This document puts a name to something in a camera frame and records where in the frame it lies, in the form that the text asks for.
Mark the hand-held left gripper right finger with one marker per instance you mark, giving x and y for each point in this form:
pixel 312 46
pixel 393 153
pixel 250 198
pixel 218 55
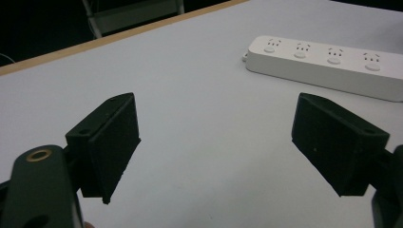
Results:
pixel 335 145

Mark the grey metal stand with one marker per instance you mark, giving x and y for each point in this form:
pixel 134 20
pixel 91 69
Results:
pixel 133 14

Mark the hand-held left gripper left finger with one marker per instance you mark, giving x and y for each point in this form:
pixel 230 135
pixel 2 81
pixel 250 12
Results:
pixel 106 148

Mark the white power strip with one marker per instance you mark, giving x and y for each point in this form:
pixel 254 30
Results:
pixel 323 65

